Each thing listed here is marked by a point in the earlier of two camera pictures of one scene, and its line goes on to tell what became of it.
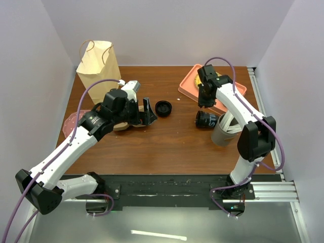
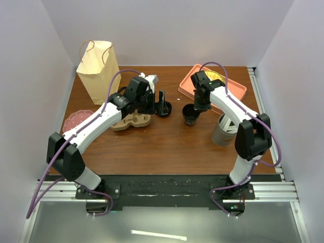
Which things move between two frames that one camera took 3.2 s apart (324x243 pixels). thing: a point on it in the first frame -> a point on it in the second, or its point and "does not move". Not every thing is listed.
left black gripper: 144,118 -> 151,110
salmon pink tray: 188,86 does not move
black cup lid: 163,108 does not move
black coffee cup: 205,120 -> 190,114
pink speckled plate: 70,121 does not move
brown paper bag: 98,62 does not move
